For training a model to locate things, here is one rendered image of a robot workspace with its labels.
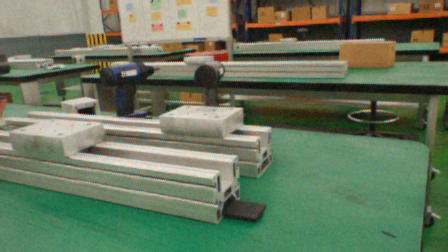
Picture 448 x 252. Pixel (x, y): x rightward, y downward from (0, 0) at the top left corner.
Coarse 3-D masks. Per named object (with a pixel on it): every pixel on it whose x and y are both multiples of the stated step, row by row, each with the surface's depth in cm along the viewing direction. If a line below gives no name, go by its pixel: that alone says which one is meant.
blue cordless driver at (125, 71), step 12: (108, 72) 102; (120, 72) 105; (132, 72) 107; (144, 72) 111; (108, 84) 104; (120, 84) 107; (132, 84) 108; (120, 96) 107; (132, 96) 110; (120, 108) 108; (132, 108) 111
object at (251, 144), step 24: (24, 120) 104; (96, 120) 101; (120, 120) 97; (144, 120) 94; (144, 144) 86; (168, 144) 82; (192, 144) 80; (216, 144) 78; (240, 144) 74; (264, 144) 80; (240, 168) 76; (264, 168) 79
